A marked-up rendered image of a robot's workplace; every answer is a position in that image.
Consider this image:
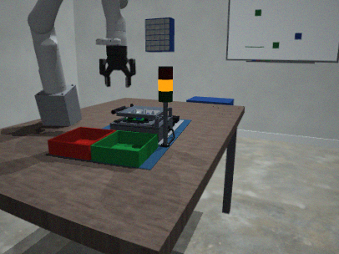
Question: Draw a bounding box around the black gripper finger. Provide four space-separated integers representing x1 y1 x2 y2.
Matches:
116 58 136 88
99 58 114 87

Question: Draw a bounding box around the green open-top bin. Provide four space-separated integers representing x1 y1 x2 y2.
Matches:
90 130 159 167

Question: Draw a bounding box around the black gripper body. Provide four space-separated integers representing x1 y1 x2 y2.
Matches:
106 45 127 70

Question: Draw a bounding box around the red open-top bin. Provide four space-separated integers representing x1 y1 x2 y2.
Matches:
48 127 116 160

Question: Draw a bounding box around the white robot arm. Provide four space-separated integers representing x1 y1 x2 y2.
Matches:
28 0 129 94

